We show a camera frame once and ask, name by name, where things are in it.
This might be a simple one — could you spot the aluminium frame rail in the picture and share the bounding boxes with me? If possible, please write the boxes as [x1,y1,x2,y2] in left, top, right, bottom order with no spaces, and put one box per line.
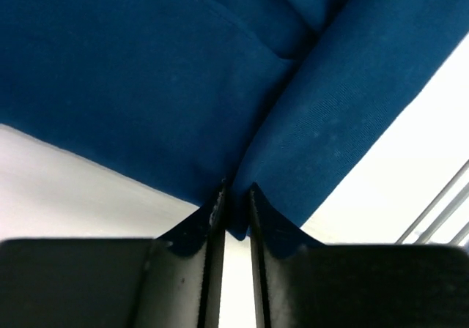
[396,162,468,249]

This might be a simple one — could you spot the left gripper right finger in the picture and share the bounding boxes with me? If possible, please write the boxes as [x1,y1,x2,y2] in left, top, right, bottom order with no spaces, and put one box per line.
[248,184,468,327]

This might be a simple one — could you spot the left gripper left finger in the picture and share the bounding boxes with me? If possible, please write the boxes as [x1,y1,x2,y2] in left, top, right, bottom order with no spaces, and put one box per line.
[1,186,226,327]

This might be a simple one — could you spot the blue t shirt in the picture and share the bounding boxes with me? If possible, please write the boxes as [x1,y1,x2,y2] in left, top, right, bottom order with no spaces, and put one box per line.
[1,0,468,239]

